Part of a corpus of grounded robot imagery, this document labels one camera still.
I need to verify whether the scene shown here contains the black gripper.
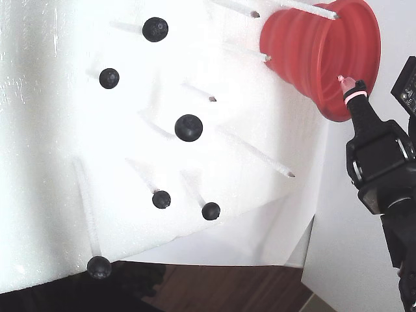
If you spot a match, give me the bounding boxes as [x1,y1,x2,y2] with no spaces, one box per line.
[337,75,416,215]

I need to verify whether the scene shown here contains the dark blueberry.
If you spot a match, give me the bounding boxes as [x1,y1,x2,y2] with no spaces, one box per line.
[151,190,172,210]
[99,68,120,90]
[86,255,112,280]
[174,114,203,142]
[142,16,170,43]
[201,201,222,222]

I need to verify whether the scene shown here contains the red collapsible cup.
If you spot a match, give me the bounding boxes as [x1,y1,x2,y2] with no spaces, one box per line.
[259,0,382,123]

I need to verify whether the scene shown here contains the white foam board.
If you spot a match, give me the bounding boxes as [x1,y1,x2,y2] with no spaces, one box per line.
[0,0,328,295]

